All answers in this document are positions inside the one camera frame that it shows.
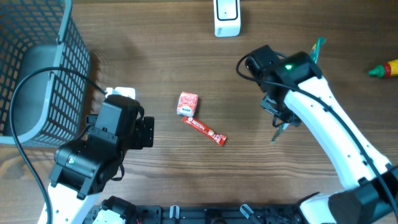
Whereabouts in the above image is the red coffee stick sachet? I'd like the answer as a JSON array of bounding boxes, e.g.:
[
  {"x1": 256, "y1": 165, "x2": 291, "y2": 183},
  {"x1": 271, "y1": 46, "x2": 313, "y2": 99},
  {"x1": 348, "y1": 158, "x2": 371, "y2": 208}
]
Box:
[{"x1": 182, "y1": 116, "x2": 227, "y2": 146}]

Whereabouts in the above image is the small red white candy pack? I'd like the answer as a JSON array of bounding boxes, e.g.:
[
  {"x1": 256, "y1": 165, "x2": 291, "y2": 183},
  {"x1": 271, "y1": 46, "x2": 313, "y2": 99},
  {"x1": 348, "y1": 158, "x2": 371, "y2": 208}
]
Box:
[{"x1": 177, "y1": 91, "x2": 198, "y2": 117}]

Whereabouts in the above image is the dark green snack bag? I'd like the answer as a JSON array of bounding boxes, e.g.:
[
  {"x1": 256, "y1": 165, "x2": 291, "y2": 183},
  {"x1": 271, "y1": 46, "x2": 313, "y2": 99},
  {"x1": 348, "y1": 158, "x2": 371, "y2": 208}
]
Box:
[{"x1": 271, "y1": 37, "x2": 326, "y2": 143}]

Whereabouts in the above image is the sauce bottle green cap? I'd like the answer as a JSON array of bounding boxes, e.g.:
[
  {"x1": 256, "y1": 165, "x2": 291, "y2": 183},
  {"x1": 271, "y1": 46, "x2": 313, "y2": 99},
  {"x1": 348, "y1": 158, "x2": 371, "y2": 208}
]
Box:
[{"x1": 368, "y1": 59, "x2": 398, "y2": 78}]

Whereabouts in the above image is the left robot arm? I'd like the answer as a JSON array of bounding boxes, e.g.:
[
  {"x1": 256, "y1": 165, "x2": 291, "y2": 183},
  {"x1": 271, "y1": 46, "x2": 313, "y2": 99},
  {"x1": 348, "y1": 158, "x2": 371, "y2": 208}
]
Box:
[{"x1": 39, "y1": 95, "x2": 155, "y2": 223}]

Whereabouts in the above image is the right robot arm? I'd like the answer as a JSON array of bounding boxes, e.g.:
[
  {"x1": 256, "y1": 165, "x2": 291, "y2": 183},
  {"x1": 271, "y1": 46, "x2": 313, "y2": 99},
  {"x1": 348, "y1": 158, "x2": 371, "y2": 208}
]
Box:
[{"x1": 239, "y1": 45, "x2": 397, "y2": 223}]

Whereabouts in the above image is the white barcode scanner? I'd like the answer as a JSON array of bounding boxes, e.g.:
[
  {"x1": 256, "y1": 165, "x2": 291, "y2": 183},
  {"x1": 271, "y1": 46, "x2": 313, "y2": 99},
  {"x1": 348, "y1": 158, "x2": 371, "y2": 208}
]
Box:
[{"x1": 213, "y1": 0, "x2": 241, "y2": 38}]

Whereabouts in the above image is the grey plastic mesh basket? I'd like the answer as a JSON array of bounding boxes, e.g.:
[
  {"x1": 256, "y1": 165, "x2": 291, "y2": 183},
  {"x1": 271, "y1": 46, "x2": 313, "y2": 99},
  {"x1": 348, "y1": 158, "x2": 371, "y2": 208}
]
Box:
[{"x1": 1, "y1": 0, "x2": 91, "y2": 147}]

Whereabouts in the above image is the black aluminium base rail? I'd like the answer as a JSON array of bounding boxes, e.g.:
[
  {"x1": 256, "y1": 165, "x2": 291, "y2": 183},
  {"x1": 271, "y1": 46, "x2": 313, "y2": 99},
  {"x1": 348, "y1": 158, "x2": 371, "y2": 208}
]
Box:
[{"x1": 130, "y1": 204, "x2": 305, "y2": 224}]

